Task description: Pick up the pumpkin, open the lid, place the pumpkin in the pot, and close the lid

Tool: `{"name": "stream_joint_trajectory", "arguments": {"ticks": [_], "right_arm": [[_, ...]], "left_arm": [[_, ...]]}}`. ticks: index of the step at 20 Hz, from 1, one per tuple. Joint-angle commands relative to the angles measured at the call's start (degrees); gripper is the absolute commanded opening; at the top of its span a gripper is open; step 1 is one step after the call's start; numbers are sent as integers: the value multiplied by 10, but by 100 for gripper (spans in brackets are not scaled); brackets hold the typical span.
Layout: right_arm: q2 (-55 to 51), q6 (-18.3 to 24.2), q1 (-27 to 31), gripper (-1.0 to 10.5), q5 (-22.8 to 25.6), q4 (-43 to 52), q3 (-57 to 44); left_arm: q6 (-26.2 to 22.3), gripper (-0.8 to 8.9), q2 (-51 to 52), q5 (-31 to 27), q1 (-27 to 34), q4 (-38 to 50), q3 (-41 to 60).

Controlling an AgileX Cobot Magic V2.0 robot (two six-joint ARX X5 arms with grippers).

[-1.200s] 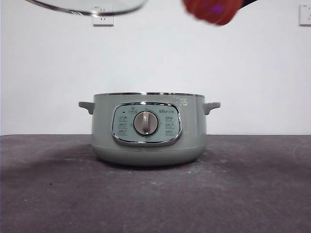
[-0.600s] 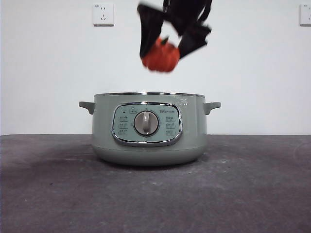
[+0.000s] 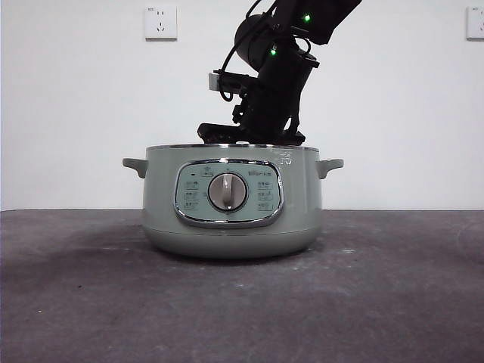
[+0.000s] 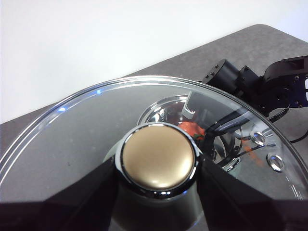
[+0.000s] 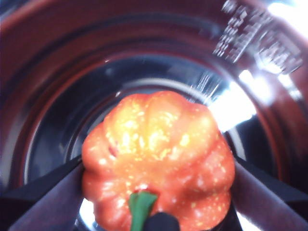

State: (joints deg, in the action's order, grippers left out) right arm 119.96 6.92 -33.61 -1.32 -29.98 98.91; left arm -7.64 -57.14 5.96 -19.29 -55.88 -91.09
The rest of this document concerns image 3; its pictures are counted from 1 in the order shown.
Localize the pale green electric pot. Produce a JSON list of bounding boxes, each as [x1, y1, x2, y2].
[[122, 143, 345, 260]]

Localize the white wall socket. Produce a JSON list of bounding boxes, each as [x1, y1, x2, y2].
[[465, 6, 484, 41], [144, 6, 178, 41]]

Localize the black camera cable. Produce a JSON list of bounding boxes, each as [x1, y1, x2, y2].
[[218, 0, 265, 102]]

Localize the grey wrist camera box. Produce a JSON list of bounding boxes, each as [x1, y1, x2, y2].
[[207, 71, 258, 92]]

